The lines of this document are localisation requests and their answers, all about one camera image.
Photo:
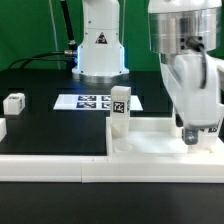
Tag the white sheet with AprilTags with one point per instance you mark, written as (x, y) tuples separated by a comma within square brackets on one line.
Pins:
[(82, 102)]

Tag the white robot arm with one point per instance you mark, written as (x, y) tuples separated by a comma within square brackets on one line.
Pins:
[(181, 32)]

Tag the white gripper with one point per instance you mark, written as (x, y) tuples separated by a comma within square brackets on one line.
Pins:
[(198, 107)]

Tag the white U-shaped obstacle fence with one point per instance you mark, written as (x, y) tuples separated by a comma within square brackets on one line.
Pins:
[(115, 167)]

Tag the white square table top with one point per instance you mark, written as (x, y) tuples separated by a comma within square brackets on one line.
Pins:
[(153, 136)]

